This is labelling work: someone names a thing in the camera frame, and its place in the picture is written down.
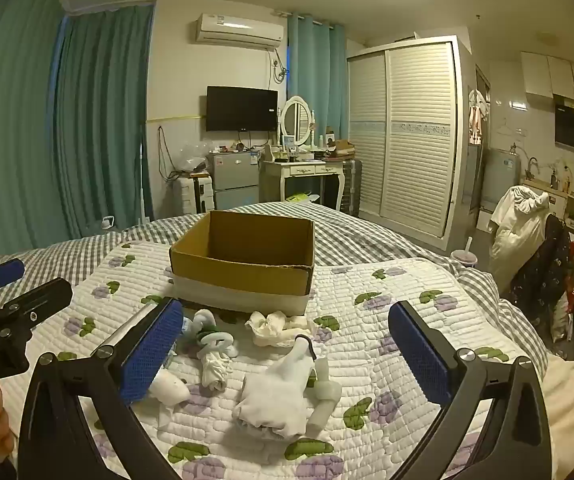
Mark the white louvred wardrobe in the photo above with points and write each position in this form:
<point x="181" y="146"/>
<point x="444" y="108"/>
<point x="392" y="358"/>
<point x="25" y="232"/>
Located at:
<point x="407" y="135"/>

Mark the stacked cardboard boxes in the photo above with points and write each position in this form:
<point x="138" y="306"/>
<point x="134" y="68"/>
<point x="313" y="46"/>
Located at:
<point x="339" y="150"/>

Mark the small white sock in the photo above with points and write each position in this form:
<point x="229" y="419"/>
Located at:
<point x="213" y="372"/>

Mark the large white sock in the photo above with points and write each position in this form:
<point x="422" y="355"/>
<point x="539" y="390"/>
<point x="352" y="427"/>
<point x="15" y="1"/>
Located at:
<point x="272" y="395"/>

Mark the brown cardboard box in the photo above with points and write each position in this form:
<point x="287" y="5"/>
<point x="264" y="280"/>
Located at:
<point x="242" y="280"/>

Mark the hanging pink clothes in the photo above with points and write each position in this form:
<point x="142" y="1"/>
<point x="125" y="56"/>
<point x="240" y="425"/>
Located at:
<point x="476" y="120"/>

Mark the grey appliance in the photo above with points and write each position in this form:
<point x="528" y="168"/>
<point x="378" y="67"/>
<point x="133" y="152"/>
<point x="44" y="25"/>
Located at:
<point x="502" y="175"/>

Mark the small grey fridge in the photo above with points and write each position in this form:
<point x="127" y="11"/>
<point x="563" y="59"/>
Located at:
<point x="232" y="180"/>

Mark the white air conditioner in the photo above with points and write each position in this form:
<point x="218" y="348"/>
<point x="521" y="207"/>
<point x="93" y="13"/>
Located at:
<point x="239" y="31"/>

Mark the teal curtain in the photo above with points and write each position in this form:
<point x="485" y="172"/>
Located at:
<point x="7" y="135"/>
<point x="102" y="120"/>

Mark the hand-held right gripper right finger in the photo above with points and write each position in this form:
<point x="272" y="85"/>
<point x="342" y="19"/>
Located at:
<point x="419" y="355"/>

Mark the black wall television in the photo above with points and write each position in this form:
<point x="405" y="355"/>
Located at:
<point x="242" y="108"/>

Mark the white green-striped sock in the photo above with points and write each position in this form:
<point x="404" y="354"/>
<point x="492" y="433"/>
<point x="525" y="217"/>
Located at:
<point x="212" y="335"/>

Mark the white fleece jacket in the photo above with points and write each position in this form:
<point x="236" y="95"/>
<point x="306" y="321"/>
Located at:
<point x="514" y="232"/>

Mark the light blue window curtain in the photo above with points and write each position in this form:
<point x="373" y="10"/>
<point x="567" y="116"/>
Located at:
<point x="317" y="70"/>

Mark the white ribbed suitcase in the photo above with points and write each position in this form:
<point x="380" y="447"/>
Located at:
<point x="192" y="192"/>

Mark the silver suitcase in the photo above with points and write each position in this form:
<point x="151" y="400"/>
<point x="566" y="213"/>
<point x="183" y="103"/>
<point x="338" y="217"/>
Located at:
<point x="351" y="185"/>

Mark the dark floral garment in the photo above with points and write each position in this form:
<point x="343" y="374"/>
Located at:
<point x="542" y="270"/>

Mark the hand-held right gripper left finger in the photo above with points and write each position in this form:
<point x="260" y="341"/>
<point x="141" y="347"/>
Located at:
<point x="149" y="355"/>

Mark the white dressing table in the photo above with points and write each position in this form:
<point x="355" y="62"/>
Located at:
<point x="297" y="169"/>

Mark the white floral quilt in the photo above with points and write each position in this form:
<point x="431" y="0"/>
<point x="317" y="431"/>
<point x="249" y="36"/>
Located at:
<point x="367" y="285"/>

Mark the short white sock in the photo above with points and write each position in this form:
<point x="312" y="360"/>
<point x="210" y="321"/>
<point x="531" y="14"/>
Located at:
<point x="172" y="390"/>

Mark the purple cup with straw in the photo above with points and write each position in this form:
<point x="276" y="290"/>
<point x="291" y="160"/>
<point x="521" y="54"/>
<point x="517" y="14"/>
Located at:
<point x="463" y="259"/>

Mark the pale sheer sock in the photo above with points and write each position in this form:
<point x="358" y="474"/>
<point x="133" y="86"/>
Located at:
<point x="328" y="390"/>

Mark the kitchen faucet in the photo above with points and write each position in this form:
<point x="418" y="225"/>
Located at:
<point x="532" y="167"/>

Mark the white wall cabinets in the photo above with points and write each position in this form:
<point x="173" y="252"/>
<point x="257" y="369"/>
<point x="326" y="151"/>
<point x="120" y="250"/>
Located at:
<point x="559" y="77"/>

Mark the cream ruffled sock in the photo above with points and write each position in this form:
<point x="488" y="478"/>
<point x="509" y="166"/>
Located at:
<point x="272" y="327"/>

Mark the grey checked bed sheet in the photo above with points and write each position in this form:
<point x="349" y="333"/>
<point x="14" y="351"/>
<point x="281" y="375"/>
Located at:
<point x="367" y="235"/>

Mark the oval vanity mirror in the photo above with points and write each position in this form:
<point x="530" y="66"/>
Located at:
<point x="297" y="120"/>

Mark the clear plastic bag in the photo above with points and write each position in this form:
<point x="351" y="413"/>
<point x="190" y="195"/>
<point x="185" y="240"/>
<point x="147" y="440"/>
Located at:
<point x="190" y="157"/>

